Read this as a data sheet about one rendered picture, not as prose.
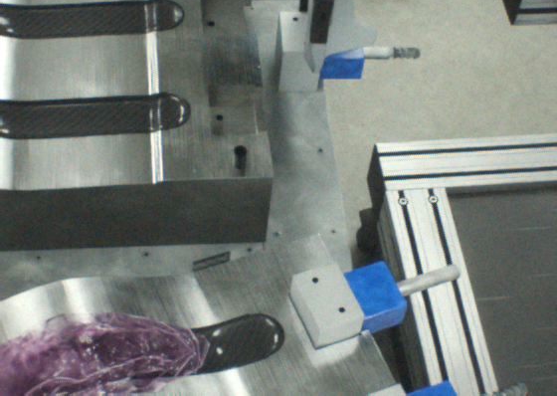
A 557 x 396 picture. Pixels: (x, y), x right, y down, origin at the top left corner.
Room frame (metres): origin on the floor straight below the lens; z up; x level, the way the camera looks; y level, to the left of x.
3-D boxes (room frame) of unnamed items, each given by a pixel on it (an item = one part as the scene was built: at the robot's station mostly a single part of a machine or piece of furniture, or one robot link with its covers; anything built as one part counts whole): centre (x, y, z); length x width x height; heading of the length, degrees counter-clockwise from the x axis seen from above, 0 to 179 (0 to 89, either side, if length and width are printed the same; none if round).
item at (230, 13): (0.74, 0.06, 0.87); 0.05 x 0.05 x 0.04; 12
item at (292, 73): (0.78, -0.05, 0.83); 0.13 x 0.05 x 0.05; 100
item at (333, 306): (0.50, -0.09, 0.86); 0.13 x 0.05 x 0.05; 119
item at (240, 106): (0.64, 0.04, 0.87); 0.05 x 0.05 x 0.04; 12
